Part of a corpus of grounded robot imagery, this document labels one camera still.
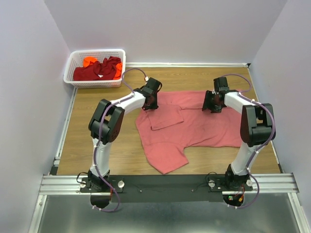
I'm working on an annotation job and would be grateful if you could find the pink t shirt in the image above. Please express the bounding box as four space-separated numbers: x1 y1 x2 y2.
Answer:
136 91 242 174

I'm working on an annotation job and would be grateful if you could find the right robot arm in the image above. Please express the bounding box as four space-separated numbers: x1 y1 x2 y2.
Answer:
202 76 276 190

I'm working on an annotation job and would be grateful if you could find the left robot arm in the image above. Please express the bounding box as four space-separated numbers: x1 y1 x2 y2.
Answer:
88 78 162 189

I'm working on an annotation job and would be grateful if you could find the dark red t shirt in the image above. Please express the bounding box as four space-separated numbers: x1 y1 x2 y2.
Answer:
73 56 121 82

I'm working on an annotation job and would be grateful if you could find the orange t shirt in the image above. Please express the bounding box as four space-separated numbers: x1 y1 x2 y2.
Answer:
83 57 123 80

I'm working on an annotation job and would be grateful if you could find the white plastic laundry basket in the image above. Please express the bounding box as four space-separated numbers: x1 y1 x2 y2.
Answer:
63 49 126 88

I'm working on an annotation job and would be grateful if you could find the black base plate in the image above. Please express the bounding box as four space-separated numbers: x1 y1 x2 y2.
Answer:
80 173 253 203

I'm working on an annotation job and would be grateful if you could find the aluminium frame rail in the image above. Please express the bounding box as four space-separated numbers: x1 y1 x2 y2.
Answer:
39 173 299 195

